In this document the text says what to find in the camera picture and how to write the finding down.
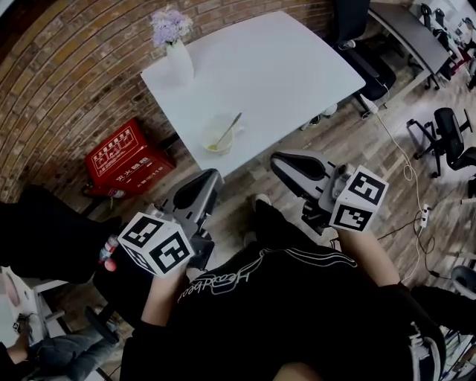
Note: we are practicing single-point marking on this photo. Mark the person's right forearm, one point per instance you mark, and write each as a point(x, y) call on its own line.
point(366, 256)

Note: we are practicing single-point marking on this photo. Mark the person's black trousers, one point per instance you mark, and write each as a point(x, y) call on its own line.
point(275, 227)

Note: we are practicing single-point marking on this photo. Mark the white vase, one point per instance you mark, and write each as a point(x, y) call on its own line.
point(180, 61)

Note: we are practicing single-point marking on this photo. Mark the red label plastic bottle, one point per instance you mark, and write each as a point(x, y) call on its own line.
point(108, 247)

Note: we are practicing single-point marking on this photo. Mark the person's white shoe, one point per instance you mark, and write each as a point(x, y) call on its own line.
point(261, 200)

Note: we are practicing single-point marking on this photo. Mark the white sneaker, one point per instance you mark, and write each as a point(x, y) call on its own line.
point(310, 123)
point(329, 109)

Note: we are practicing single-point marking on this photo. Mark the small white power strip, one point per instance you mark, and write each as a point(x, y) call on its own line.
point(425, 216)

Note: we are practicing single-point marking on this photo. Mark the grey desk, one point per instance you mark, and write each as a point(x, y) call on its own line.
point(416, 33)

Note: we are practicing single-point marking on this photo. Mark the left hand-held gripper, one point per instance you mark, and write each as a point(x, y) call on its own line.
point(169, 238)

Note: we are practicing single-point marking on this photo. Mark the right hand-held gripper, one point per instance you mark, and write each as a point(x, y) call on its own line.
point(357, 201)

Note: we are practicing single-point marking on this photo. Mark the person's black shirt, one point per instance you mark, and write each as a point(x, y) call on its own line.
point(282, 316)

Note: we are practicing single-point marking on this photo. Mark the purple flower bunch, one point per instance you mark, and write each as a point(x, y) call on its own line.
point(169, 24)

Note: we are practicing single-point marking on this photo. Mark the metal spoon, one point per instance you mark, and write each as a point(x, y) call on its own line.
point(227, 130)

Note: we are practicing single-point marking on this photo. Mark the black armrest office chair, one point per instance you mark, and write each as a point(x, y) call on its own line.
point(451, 137)

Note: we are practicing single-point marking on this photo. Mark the person's left forearm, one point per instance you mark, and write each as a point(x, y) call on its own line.
point(160, 297)

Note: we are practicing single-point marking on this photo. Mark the red fire extinguisher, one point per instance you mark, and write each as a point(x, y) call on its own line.
point(106, 191)

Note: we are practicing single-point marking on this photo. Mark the white round container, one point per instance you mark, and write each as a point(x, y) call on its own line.
point(212, 130)

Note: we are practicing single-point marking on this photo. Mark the white side desk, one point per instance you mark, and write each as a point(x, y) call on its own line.
point(22, 297)

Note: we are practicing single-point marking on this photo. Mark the red fire extinguisher box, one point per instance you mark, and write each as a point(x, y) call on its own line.
point(126, 156)

